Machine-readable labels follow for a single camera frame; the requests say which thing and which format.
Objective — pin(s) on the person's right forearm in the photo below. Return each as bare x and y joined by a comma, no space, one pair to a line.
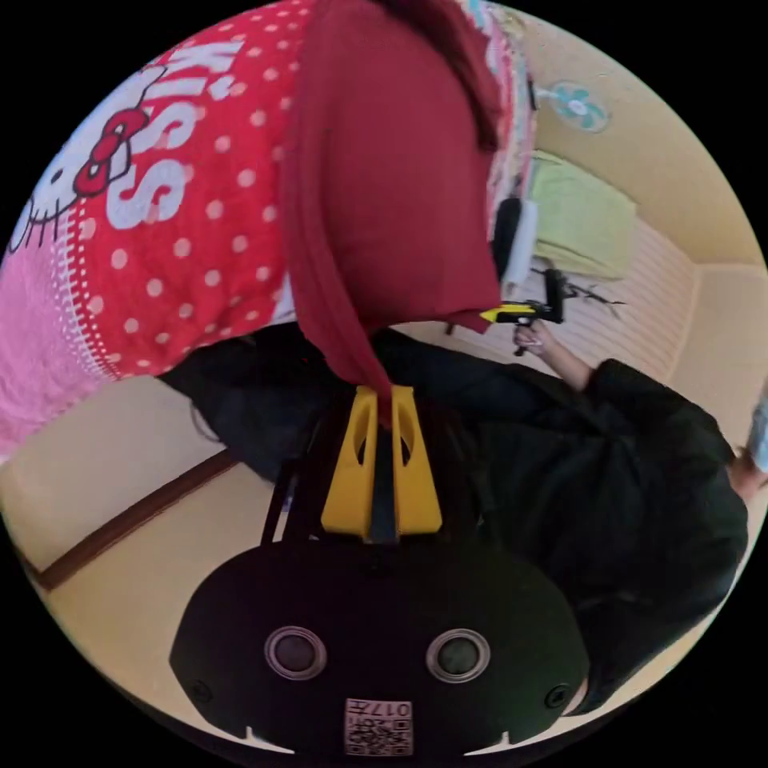
571,369

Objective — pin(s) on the person's right hand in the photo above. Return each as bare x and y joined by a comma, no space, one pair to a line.
533,341

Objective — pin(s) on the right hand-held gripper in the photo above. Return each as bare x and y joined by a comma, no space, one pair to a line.
533,313

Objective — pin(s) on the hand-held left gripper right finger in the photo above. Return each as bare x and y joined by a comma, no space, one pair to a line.
420,486

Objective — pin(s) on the red long sleeve shirt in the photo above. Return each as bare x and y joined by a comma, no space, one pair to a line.
390,180

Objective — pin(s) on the light green cloth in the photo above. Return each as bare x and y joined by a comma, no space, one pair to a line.
585,216

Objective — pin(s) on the bed with red dotted quilt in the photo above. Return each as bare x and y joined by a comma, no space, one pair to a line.
150,228

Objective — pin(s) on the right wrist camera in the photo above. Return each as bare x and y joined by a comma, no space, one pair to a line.
554,295

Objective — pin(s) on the person's body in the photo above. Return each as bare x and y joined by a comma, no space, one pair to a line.
600,492

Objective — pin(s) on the pile of clothes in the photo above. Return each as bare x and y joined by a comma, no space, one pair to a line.
510,90

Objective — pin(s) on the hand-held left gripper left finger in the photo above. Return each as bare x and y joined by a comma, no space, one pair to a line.
347,480

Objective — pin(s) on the teal wall fan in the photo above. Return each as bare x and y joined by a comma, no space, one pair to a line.
577,106

